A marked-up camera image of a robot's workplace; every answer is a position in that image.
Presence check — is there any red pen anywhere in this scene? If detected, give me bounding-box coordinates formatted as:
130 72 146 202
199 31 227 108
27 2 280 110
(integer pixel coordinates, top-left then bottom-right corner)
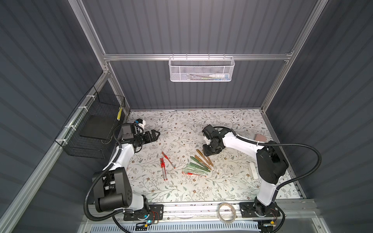
161 158 168 181
162 151 176 169
182 171 207 178
160 158 167 181

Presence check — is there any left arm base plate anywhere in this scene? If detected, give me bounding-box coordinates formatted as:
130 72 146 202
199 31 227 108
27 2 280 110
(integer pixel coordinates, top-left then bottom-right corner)
123 204 164 221

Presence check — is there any green pen upper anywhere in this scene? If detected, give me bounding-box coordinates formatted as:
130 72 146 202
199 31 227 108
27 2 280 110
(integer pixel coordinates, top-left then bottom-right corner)
190 157 211 170

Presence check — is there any white wire mesh basket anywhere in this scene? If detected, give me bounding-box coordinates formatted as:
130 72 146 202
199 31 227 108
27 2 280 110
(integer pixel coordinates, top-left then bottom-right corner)
168 56 235 83

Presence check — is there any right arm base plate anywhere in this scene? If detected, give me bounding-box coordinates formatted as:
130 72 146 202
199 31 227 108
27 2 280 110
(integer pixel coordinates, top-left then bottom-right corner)
239 202 281 218

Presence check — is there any red pen upper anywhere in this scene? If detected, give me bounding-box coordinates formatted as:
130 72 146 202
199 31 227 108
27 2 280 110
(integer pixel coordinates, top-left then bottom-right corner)
162 151 176 169

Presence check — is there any red pen right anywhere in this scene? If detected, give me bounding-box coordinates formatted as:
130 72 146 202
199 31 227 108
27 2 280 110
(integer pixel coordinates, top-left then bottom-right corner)
161 158 168 181

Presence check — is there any brown pen two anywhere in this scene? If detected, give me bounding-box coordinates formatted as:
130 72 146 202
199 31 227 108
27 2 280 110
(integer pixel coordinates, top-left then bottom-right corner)
206 156 214 167

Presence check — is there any brown pen three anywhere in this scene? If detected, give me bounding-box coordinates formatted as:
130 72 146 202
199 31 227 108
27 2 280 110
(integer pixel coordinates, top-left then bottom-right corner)
194 155 211 170

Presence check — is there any floral patterned table mat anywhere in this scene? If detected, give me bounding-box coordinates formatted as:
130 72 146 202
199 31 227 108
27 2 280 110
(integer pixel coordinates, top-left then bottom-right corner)
127 109 272 203

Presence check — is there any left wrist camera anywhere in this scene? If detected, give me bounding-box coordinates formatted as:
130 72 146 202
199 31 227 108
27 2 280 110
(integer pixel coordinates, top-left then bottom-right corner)
135 118 146 129

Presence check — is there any clear tape roll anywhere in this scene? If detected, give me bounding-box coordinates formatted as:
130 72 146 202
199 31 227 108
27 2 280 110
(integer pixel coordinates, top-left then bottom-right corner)
217 203 237 224

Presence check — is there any green pen lower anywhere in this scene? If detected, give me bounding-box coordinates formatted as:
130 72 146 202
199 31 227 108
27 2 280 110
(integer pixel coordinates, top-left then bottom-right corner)
182 168 208 176

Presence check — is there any black wire basket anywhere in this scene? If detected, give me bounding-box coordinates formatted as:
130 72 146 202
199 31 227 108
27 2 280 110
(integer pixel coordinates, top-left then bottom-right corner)
55 88 126 159

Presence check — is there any brown pen one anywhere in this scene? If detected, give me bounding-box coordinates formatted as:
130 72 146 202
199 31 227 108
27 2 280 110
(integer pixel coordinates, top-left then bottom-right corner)
196 149 211 166

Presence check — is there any red pen lower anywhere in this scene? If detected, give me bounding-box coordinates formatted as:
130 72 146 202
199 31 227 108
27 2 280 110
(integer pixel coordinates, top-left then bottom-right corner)
182 171 207 178

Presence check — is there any pink eraser block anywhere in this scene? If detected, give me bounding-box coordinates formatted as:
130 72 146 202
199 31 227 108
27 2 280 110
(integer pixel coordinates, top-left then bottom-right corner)
254 134 267 142

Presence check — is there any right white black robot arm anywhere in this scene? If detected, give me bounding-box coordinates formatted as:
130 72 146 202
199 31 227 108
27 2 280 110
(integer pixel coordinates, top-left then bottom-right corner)
202 125 322 217

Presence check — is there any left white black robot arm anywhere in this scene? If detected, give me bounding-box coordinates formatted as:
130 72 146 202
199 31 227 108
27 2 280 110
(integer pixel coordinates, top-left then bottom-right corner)
83 118 160 221

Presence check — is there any white eraser stick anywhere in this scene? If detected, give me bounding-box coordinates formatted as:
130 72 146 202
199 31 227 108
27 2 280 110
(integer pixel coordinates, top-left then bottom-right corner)
249 162 258 180

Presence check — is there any red pen left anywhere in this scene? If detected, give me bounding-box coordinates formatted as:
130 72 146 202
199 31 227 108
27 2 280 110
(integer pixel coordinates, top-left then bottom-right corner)
160 158 167 181

